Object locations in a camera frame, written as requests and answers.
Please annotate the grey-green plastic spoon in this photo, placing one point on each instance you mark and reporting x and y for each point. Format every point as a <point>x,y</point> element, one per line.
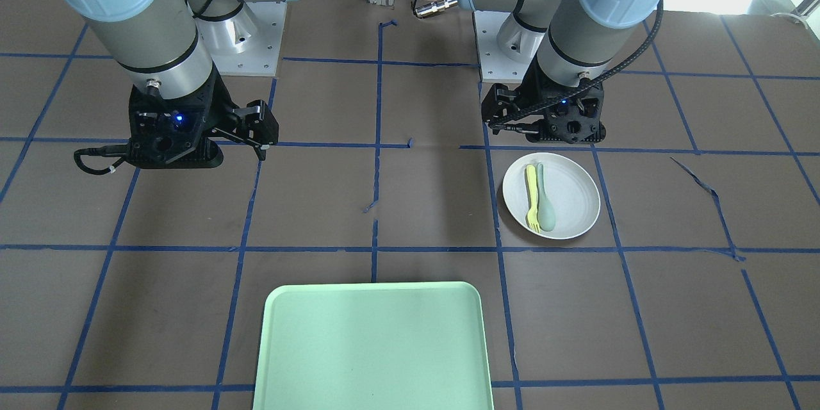
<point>546,214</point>

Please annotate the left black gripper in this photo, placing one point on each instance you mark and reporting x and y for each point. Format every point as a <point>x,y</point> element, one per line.
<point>529,97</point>

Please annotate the yellow plastic fork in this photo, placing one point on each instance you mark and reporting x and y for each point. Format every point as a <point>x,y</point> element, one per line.
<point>533,197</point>

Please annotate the light green tray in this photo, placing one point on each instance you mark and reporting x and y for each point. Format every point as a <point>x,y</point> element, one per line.
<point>373,346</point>

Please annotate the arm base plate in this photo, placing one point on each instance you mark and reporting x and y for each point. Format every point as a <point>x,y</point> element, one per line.
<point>247,44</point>
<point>505,47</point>

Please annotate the white round plate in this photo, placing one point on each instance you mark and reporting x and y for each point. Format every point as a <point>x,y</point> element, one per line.
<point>570,191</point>

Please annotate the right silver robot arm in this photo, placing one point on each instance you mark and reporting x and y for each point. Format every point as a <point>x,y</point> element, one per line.
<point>157,44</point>

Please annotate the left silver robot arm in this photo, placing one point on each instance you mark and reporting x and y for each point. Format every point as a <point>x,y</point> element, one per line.
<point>583,43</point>

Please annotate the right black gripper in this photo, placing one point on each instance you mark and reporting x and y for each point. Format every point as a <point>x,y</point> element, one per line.
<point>221,104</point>

